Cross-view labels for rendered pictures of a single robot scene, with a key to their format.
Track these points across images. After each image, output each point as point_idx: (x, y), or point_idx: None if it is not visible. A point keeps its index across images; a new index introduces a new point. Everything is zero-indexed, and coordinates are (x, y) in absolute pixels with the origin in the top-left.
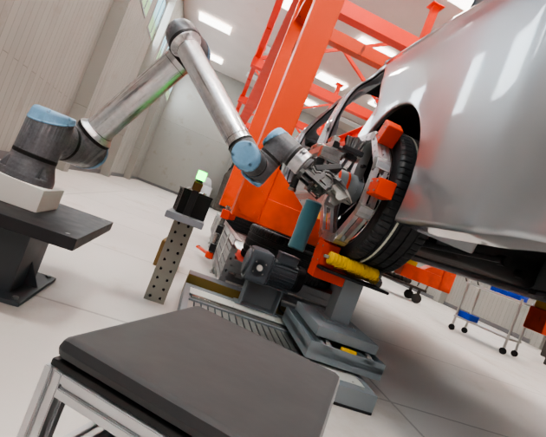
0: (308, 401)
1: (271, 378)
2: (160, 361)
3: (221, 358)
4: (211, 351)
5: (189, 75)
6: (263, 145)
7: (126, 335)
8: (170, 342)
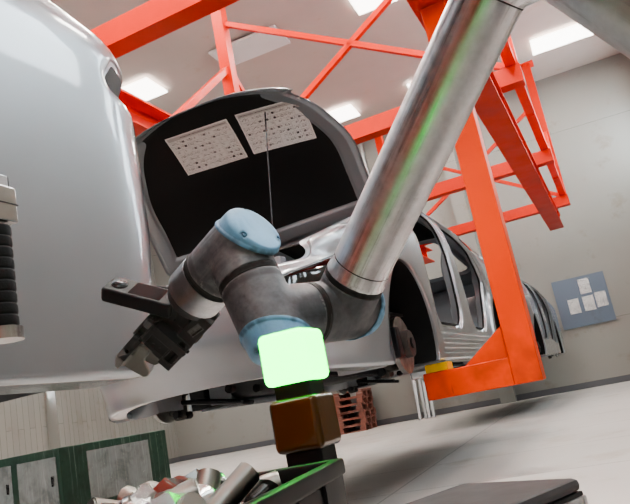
0: (426, 498)
1: (442, 499)
2: (520, 485)
3: (476, 496)
4: (482, 496)
5: (481, 91)
6: (267, 254)
7: (543, 485)
8: (513, 491)
